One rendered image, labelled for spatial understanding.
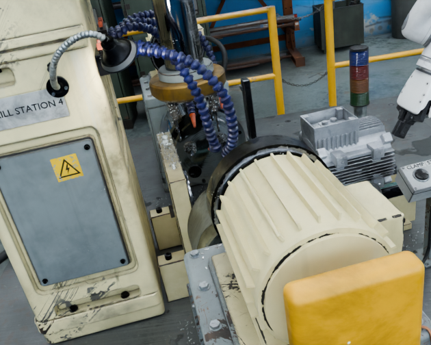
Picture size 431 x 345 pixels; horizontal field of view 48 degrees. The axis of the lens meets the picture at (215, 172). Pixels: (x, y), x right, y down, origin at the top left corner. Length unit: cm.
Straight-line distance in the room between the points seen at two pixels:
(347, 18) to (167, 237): 486
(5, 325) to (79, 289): 31
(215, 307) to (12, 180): 52
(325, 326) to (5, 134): 73
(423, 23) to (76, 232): 92
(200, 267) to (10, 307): 80
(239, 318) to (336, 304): 24
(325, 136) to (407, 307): 81
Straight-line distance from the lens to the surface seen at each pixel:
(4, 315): 146
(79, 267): 114
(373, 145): 129
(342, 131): 126
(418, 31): 127
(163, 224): 141
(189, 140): 142
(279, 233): 50
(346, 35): 605
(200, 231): 95
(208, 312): 71
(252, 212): 57
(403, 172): 117
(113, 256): 112
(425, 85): 129
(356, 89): 163
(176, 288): 125
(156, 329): 122
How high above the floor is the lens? 165
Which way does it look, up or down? 28 degrees down
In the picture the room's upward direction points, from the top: 10 degrees counter-clockwise
